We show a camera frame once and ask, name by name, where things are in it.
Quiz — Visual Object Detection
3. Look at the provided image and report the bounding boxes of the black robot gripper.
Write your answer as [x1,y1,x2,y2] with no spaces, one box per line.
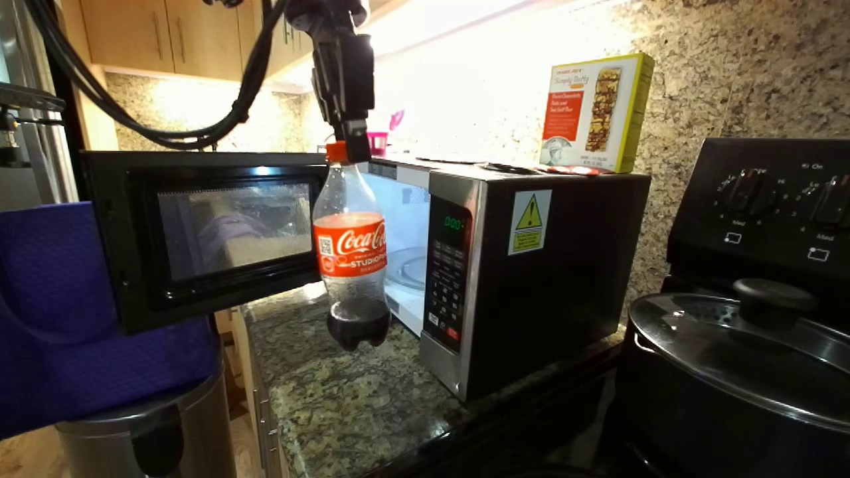
[283,0,374,163]

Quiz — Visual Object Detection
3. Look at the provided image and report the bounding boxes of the Coke bottle red label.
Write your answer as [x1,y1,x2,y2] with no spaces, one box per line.
[314,141,388,350]

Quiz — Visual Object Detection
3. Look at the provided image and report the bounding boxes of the glass microwave turntable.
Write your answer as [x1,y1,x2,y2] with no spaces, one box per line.
[388,247,428,289]

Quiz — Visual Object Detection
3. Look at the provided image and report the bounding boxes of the black stainless microwave oven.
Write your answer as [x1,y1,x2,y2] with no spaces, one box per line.
[363,160,651,400]

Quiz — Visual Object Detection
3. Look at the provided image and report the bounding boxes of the open microwave door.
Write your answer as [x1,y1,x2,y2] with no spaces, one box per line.
[84,151,326,334]

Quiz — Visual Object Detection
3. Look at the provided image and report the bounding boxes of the pink reusable coffee pod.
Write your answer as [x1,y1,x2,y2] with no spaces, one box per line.
[366,109,407,157]

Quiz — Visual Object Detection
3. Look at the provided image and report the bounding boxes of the white green food box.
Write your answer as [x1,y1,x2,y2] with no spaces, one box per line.
[540,54,654,173]

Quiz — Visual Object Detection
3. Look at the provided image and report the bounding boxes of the stainless steel trash can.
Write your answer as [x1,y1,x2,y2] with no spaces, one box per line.
[55,375,237,478]

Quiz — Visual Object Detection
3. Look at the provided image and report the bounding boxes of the blue insulated tote bag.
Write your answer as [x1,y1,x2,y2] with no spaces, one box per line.
[0,202,217,437]

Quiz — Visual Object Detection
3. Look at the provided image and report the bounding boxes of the black stove control panel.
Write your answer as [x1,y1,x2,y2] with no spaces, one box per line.
[667,139,850,322]

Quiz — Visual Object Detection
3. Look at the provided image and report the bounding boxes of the black pot with lid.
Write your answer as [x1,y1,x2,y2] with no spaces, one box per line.
[617,279,850,478]

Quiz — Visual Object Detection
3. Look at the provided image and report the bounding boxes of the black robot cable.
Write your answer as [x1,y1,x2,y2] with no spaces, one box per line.
[24,0,293,151]

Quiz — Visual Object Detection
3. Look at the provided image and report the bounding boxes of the wooden wall cabinets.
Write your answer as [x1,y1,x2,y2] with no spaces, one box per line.
[76,0,273,80]

